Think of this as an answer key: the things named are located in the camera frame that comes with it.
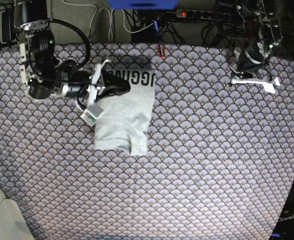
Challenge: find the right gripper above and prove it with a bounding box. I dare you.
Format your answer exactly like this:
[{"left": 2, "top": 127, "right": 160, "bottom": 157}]
[{"left": 54, "top": 60, "right": 131, "bottom": 98}]

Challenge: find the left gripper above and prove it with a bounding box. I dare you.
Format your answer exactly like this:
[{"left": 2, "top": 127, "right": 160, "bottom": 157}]
[{"left": 233, "top": 43, "right": 271, "bottom": 75}]

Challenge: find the light grey T-shirt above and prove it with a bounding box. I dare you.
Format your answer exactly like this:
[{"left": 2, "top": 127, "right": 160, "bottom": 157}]
[{"left": 94, "top": 69, "right": 156, "bottom": 156}]

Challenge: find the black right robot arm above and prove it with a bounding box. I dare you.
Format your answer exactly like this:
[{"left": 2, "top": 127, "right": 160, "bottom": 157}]
[{"left": 15, "top": 0, "right": 131, "bottom": 101}]

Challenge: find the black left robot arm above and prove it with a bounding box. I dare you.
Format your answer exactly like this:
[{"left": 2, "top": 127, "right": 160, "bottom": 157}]
[{"left": 233, "top": 0, "right": 283, "bottom": 78}]

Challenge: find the red table clamp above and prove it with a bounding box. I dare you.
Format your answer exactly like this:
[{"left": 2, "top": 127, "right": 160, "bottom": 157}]
[{"left": 156, "top": 44, "right": 166, "bottom": 59}]

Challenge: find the black power adapter box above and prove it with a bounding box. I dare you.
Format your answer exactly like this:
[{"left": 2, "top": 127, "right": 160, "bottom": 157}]
[{"left": 131, "top": 25, "right": 157, "bottom": 44}]

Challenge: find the black power strip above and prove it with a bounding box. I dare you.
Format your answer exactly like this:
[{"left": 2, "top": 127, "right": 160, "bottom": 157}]
[{"left": 175, "top": 9, "right": 232, "bottom": 22}]

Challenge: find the fan-patterned grey tablecloth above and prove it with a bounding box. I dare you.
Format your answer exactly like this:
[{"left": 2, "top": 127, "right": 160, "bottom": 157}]
[{"left": 0, "top": 43, "right": 294, "bottom": 240}]

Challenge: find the black power brick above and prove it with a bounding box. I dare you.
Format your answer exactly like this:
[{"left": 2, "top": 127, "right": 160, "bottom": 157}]
[{"left": 1, "top": 9, "right": 16, "bottom": 43}]

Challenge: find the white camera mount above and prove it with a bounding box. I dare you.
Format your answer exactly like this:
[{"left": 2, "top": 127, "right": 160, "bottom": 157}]
[
  {"left": 76, "top": 59, "right": 112, "bottom": 127},
  {"left": 229, "top": 65, "right": 281, "bottom": 94}
]

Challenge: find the white cable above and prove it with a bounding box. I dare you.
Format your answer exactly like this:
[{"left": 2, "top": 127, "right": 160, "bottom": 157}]
[{"left": 61, "top": 0, "right": 154, "bottom": 41}]

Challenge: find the blue mount plate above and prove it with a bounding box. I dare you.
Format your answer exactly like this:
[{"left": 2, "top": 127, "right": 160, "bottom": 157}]
[{"left": 108, "top": 0, "right": 178, "bottom": 10}]

